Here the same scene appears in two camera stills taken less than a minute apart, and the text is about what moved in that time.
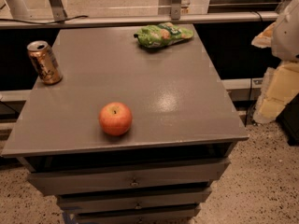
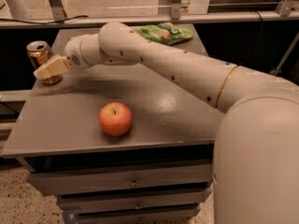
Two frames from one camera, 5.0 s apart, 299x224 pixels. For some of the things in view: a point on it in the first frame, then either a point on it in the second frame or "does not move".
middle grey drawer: x=87 y=203 does not move
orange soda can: x=44 y=62 does not move
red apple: x=115 y=118 does not move
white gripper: x=288 y=35 to x=73 y=52
